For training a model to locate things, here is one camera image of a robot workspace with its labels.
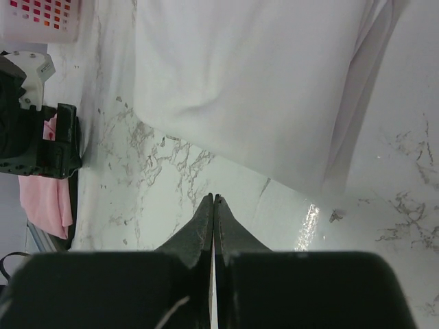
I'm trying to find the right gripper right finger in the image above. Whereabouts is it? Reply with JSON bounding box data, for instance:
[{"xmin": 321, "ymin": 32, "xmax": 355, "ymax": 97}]
[{"xmin": 213, "ymin": 196, "xmax": 416, "ymax": 328}]

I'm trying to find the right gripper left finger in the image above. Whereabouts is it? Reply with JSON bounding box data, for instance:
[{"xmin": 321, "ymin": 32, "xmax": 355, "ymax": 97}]
[{"xmin": 1, "ymin": 195, "xmax": 214, "ymax": 328}]

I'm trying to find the pink t shirt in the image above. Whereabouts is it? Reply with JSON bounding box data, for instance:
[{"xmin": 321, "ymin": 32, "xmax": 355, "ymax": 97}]
[{"xmin": 17, "ymin": 114, "xmax": 73, "ymax": 239}]

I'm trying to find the white plastic basket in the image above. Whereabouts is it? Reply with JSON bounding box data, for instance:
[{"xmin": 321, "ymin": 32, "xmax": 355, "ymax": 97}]
[{"xmin": 1, "ymin": 0, "xmax": 81, "ymax": 44}]

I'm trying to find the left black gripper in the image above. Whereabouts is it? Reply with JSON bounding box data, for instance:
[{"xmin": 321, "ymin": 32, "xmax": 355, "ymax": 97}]
[{"xmin": 1, "ymin": 51, "xmax": 82, "ymax": 179}]

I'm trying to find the aluminium rail frame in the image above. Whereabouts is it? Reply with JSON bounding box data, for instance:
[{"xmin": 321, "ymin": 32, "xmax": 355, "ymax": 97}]
[{"xmin": 25, "ymin": 221, "xmax": 57, "ymax": 254}]

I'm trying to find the white t shirt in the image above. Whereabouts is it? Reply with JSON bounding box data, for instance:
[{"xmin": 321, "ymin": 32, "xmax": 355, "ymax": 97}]
[{"xmin": 134, "ymin": 1, "xmax": 394, "ymax": 193}]

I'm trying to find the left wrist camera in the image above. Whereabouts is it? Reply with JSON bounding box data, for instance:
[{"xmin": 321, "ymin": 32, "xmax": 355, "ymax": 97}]
[{"xmin": 5, "ymin": 51, "xmax": 56, "ymax": 111}]

